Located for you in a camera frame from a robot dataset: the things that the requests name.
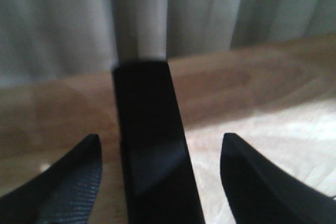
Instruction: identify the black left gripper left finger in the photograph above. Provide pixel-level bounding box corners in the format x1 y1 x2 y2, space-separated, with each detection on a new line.
1 134 102 223

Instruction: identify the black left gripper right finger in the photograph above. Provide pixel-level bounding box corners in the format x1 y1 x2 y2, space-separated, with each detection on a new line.
220 133 335 223

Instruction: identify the black orange stapler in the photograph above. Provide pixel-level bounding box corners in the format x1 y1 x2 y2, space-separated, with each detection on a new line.
112 61 205 223

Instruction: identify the grey curtain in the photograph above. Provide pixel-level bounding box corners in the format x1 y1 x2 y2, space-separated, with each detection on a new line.
1 0 335 87

